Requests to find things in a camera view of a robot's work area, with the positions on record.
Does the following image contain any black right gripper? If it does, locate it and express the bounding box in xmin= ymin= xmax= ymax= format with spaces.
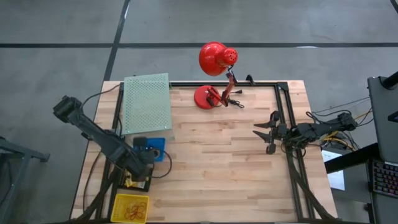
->
xmin=252 ymin=110 xmax=289 ymax=156

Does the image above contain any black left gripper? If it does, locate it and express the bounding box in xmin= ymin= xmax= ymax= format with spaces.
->
xmin=132 ymin=136 xmax=157 ymax=183

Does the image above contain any blue plastic basket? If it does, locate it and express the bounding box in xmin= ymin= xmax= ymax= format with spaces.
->
xmin=132 ymin=137 xmax=167 ymax=163

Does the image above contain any black plastic basket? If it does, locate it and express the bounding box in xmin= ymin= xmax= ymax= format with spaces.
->
xmin=119 ymin=169 xmax=153 ymax=193

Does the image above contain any yellow plastic basket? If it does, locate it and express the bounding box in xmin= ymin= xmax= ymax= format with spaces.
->
xmin=111 ymin=194 xmax=150 ymax=224

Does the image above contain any black desk edge bar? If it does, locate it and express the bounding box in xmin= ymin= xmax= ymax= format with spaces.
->
xmin=325 ymin=142 xmax=379 ymax=175

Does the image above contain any red desk lamp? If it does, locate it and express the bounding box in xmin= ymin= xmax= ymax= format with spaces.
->
xmin=193 ymin=41 xmax=239 ymax=110

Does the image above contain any green perforated metal shelf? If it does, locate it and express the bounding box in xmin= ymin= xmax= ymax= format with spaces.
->
xmin=122 ymin=73 xmax=174 ymax=135

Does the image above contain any white paper sheet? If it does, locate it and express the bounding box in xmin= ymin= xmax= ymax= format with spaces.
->
xmin=322 ymin=149 xmax=346 ymax=191

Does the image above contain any grey laptop with lit keyboard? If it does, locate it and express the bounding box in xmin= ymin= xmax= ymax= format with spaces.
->
xmin=366 ymin=75 xmax=398 ymax=200

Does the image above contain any grey metal stand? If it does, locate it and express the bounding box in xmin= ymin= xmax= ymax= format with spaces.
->
xmin=0 ymin=136 xmax=50 ymax=224

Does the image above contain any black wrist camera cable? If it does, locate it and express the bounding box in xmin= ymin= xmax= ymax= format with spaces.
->
xmin=151 ymin=150 xmax=173 ymax=179

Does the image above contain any black lamp power cable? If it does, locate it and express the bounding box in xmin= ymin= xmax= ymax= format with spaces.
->
xmin=225 ymin=89 xmax=246 ymax=109

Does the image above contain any brown cable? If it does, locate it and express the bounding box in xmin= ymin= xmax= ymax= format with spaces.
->
xmin=81 ymin=146 xmax=105 ymax=214

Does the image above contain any black aluminium table frame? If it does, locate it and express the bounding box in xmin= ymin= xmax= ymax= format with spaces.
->
xmin=74 ymin=81 xmax=341 ymax=224

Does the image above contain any yellow floor cable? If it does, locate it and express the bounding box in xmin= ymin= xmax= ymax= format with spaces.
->
xmin=323 ymin=129 xmax=354 ymax=147

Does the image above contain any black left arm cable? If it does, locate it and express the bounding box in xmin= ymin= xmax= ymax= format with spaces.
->
xmin=80 ymin=83 xmax=122 ymax=108

